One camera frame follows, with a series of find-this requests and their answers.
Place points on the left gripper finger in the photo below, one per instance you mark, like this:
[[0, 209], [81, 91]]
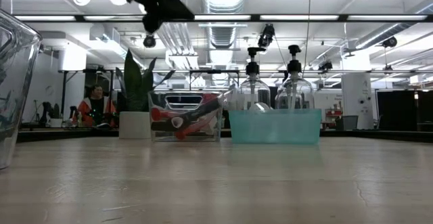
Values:
[[177, 12]]

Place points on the clear soap pump bottle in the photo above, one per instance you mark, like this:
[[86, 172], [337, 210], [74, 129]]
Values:
[[252, 68], [294, 66]]

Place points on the black ceiling spotlight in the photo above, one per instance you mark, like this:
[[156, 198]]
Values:
[[389, 42], [149, 41], [325, 66]]

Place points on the green artificial plant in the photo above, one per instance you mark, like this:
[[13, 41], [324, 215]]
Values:
[[133, 82]]

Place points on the white plant pot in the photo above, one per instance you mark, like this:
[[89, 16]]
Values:
[[134, 126]]

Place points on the person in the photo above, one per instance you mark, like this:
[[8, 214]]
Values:
[[84, 110]]

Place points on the grey mesh waste bin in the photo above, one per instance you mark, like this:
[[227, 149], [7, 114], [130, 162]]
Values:
[[346, 122]]

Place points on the green translucent plastic bin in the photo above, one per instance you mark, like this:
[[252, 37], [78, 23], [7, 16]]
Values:
[[275, 127]]

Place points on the clear plastic bin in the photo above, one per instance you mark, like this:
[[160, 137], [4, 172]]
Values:
[[20, 48]]

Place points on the black screen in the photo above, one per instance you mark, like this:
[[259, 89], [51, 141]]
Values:
[[399, 110]]

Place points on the black overhead camera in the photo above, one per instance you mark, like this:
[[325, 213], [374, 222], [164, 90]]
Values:
[[267, 36]]

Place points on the black aluminium rig frame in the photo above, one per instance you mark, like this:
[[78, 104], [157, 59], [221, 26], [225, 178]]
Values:
[[67, 134]]

